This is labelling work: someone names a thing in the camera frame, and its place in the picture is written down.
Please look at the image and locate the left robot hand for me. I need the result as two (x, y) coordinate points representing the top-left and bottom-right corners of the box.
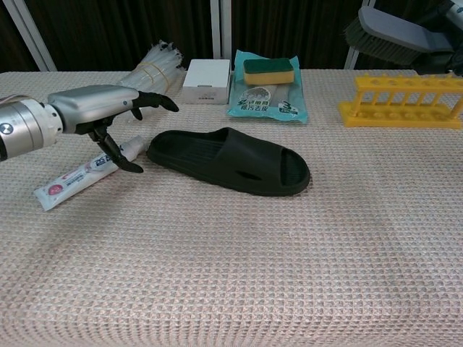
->
(46, 84), (180, 174)

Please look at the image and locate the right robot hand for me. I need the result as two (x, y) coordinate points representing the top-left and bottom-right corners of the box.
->
(410, 0), (463, 77)

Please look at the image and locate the grey scrub brush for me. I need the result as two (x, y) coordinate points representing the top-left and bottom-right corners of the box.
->
(343, 5), (455, 61)

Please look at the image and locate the black slipper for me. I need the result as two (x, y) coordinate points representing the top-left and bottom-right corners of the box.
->
(146, 127), (311, 198)

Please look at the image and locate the bundle of clear sticks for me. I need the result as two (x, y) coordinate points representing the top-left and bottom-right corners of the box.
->
(115, 40), (184, 97)

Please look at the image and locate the yellow test tube rack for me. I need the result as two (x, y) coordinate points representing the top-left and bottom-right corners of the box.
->
(338, 74), (463, 128)

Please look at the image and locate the dark green curtain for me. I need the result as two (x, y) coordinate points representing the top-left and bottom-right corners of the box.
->
(0, 0), (463, 73)

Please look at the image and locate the white toothpaste tube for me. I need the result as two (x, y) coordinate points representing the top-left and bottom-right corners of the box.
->
(34, 134), (149, 213)

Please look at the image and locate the white cardboard box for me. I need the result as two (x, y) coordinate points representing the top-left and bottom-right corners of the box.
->
(182, 59), (232, 106)

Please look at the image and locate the teal sponge package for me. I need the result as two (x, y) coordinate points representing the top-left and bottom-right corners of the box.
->
(226, 49), (309, 124)

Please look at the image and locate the green yellow sponge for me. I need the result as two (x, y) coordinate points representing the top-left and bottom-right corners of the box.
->
(242, 57), (294, 86)

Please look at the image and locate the beige waffle tablecloth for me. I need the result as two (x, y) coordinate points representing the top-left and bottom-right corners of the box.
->
(0, 68), (463, 347)

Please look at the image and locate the white metal frame post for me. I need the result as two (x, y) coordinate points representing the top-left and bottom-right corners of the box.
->
(211, 0), (232, 60)
(343, 0), (377, 69)
(0, 0), (58, 72)

